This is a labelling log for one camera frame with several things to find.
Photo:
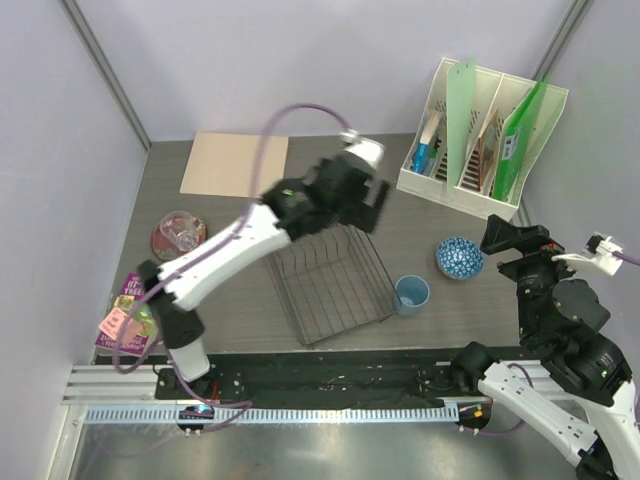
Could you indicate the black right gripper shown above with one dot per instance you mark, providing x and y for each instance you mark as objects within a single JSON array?
[{"x": 529, "y": 239}]

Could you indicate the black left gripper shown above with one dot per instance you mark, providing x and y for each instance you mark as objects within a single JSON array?
[{"x": 361, "y": 220}]

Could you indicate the blue patterned bowl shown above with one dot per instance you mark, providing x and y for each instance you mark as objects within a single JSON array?
[{"x": 459, "y": 258}]

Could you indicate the light blue plastic cup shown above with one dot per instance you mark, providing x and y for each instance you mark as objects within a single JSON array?
[{"x": 412, "y": 295}]

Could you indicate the clear glass cup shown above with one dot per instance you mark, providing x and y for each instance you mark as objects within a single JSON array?
[{"x": 180, "y": 229}]

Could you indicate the red floral plate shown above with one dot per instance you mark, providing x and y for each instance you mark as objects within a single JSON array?
[{"x": 164, "y": 250}]

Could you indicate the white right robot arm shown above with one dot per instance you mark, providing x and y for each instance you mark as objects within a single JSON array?
[{"x": 561, "y": 319}]

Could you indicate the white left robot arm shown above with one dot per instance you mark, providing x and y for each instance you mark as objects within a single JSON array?
[{"x": 294, "y": 208}]

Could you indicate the blue book in organizer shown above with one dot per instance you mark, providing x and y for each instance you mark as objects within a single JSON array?
[{"x": 425, "y": 152}]

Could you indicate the brown picture book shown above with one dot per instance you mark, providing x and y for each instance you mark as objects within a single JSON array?
[{"x": 487, "y": 144}]

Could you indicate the dark green folder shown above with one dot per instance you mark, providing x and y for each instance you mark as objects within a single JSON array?
[{"x": 516, "y": 134}]

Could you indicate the white file organizer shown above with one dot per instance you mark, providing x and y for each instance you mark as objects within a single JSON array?
[{"x": 493, "y": 89}]

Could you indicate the light green folder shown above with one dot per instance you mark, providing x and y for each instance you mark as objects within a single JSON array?
[{"x": 460, "y": 84}]

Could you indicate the beige cutting board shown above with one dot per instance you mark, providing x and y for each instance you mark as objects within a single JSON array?
[{"x": 222, "y": 164}]

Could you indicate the purple treehouse book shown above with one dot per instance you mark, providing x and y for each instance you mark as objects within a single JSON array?
[{"x": 129, "y": 317}]

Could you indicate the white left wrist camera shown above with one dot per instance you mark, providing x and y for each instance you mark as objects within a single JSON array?
[{"x": 370, "y": 151}]

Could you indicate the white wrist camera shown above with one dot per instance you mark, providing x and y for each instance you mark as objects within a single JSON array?
[
  {"x": 370, "y": 151},
  {"x": 600, "y": 255}
]

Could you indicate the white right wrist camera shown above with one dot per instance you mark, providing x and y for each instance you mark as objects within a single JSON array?
[{"x": 600, "y": 255}]

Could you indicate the black wire dish rack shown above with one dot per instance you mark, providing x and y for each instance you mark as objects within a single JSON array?
[{"x": 331, "y": 284}]

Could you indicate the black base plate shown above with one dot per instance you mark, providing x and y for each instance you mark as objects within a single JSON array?
[{"x": 326, "y": 380}]

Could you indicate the white slotted cable duct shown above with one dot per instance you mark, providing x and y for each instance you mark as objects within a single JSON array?
[{"x": 195, "y": 414}]

